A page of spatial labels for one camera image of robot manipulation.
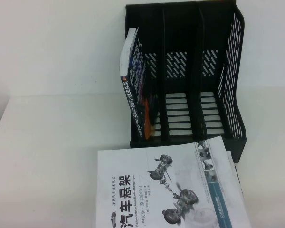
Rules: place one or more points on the dark blue robotics book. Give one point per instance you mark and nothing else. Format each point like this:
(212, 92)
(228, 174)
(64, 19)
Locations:
(129, 99)

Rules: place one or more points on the black plastic book stand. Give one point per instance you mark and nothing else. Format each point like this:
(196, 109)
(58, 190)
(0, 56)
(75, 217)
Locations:
(180, 146)

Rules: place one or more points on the white ROS2 book orange border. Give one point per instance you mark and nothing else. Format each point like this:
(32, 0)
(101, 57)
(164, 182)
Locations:
(233, 171)

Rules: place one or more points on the white car suspension book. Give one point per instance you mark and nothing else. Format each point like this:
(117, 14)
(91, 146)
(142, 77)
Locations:
(137, 180)

